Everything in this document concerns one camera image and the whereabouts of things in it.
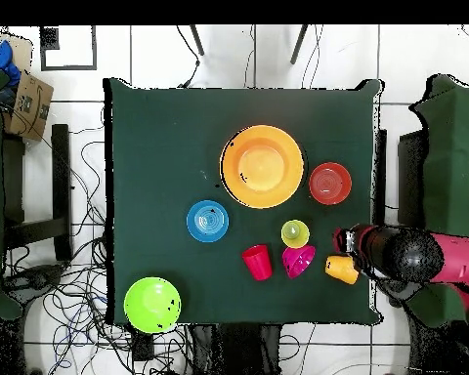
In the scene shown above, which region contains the orange cup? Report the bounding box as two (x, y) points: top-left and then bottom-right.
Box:
(324, 255), (342, 277)

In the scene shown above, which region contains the amber yellow cup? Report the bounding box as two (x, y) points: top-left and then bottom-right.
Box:
(331, 257), (360, 285)

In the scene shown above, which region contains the magenta bowl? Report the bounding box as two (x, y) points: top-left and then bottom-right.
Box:
(281, 244), (317, 280)

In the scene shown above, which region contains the red cup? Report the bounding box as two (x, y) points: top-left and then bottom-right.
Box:
(240, 244), (274, 282)

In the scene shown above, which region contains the large yellow bowl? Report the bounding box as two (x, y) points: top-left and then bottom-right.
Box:
(219, 124), (306, 210)

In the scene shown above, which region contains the flat-bottomed blue bowl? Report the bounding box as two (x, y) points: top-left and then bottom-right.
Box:
(186, 199), (231, 244)

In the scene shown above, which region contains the green bowl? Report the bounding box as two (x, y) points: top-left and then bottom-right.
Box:
(123, 276), (183, 335)

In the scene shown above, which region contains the pale yellow cup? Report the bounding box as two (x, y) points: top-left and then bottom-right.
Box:
(280, 219), (311, 250)

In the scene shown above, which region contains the orange bowl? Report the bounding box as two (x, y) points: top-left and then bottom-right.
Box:
(308, 161), (354, 207)

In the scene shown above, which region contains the dark green tablecloth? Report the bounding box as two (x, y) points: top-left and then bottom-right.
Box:
(103, 77), (384, 326)

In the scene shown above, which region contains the cardboard box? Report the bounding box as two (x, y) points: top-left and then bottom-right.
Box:
(3, 71), (55, 143)

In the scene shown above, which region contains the blue cloth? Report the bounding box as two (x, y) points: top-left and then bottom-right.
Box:
(0, 40), (22, 87)

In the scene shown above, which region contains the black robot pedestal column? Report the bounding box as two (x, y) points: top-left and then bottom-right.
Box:
(191, 323), (283, 375)

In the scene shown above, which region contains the black tripod cable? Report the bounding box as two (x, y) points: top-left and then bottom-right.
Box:
(175, 24), (201, 89)

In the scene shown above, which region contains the tangle of black cables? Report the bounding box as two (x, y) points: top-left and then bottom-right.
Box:
(3, 116), (189, 375)

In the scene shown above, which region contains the black stool frame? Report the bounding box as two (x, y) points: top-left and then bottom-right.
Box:
(1, 123), (73, 263)

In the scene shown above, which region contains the black pedestal foot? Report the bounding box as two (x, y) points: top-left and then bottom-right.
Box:
(1, 265), (65, 304)

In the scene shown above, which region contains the grey square frame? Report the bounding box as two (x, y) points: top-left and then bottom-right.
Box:
(39, 24), (98, 72)

